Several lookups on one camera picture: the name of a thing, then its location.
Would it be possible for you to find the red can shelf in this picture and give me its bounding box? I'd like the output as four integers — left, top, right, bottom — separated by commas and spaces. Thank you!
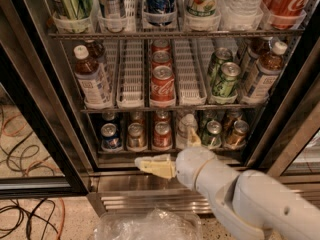
153, 122, 172, 149
153, 110, 171, 124

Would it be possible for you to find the rear coca-cola can middle shelf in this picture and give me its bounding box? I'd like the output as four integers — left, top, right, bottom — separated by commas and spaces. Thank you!
151, 39, 171, 52

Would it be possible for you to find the rear green can bottom shelf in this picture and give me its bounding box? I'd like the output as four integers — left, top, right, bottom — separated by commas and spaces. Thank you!
199, 110, 217, 129

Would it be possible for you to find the clear water bottle bottom shelf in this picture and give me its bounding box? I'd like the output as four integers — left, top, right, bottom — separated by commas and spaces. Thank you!
176, 114, 198, 149

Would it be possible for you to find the right rear tea bottle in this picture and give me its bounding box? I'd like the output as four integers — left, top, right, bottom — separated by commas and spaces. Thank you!
240, 37, 272, 76

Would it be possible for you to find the front green can bottom shelf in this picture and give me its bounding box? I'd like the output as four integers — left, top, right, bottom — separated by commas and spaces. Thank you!
201, 120, 222, 148

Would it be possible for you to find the front red can bottom shelf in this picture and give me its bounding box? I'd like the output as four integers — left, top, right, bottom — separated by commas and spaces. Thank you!
153, 122, 172, 149

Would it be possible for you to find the empty white tray right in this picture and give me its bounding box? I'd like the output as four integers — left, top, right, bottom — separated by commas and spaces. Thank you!
174, 39, 207, 106

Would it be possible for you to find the front coca-cola can middle shelf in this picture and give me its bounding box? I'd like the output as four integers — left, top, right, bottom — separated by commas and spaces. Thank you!
150, 66, 175, 107

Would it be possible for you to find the rear red can bottom shelf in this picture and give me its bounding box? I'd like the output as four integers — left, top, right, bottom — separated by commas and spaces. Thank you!
153, 110, 171, 124

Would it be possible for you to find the coca-cola bottle top shelf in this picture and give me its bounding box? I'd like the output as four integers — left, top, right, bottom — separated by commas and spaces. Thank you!
263, 0, 308, 30

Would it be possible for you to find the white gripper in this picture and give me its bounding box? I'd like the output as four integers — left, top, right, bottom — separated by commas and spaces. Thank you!
135, 127, 216, 190

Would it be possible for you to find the left front tea bottle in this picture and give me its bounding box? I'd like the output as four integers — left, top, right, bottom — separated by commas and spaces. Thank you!
74, 45, 111, 109

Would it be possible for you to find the blue pepsi can top shelf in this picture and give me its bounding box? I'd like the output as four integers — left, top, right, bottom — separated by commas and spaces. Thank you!
144, 0, 175, 26

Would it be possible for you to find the rear bronze can bottom shelf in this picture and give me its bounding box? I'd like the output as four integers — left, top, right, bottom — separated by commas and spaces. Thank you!
222, 109, 243, 131

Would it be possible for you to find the rear gold soda can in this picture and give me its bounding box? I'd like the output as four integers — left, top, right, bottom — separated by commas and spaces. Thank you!
130, 111, 145, 125

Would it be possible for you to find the clear plastic bin with bag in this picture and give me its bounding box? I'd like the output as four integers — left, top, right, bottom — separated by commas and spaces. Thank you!
94, 208, 203, 240

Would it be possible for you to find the right front tea bottle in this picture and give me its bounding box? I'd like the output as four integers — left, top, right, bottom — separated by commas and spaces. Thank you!
243, 41, 287, 99

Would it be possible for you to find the left rear tea bottle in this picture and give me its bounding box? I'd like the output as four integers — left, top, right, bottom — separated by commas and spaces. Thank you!
85, 40, 111, 82

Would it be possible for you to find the bronze can shelf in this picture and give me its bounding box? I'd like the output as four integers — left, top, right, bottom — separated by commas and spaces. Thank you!
222, 109, 243, 131
225, 120, 249, 147

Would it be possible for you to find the coca-cola can shelf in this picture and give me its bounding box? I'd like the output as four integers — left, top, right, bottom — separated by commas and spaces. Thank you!
151, 51, 172, 69
151, 39, 171, 52
150, 66, 175, 107

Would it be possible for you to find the front green can middle shelf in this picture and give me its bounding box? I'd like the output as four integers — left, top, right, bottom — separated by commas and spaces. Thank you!
212, 62, 241, 97

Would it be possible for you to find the green can shelf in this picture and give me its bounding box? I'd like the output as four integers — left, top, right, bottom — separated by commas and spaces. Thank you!
199, 110, 217, 129
207, 47, 233, 81
46, 0, 95, 22
212, 62, 241, 97
201, 120, 222, 148

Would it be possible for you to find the rear green can middle shelf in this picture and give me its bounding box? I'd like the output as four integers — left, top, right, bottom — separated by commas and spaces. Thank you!
207, 47, 233, 81

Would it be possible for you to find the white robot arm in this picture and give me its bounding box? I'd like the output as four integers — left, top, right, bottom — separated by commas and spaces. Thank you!
135, 146, 320, 240

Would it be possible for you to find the front gold soda can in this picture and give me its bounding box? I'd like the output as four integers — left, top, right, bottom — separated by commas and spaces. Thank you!
127, 123, 146, 149

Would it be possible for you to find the orange floor cable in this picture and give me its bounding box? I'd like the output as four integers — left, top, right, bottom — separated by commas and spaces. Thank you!
0, 113, 66, 240

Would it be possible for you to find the front bronze can bottom shelf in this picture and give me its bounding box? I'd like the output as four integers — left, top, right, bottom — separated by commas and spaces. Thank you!
225, 120, 249, 147

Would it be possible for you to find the fridge sliding glass door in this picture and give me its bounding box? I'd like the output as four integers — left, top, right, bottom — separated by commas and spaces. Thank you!
0, 0, 90, 199

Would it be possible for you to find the green can top shelf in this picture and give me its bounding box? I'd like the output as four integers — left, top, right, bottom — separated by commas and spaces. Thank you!
46, 0, 95, 22

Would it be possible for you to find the tea bottle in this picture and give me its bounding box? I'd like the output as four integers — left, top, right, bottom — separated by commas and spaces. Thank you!
74, 45, 111, 109
243, 41, 287, 99
85, 40, 111, 82
240, 37, 272, 76

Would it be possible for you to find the gold soda can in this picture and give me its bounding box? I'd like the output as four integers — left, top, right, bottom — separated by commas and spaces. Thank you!
130, 111, 145, 125
127, 123, 146, 149

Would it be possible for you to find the silver can top shelf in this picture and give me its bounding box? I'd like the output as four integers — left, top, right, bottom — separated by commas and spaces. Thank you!
99, 0, 126, 19

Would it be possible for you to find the black floor cable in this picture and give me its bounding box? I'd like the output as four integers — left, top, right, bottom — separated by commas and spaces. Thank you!
0, 105, 60, 240

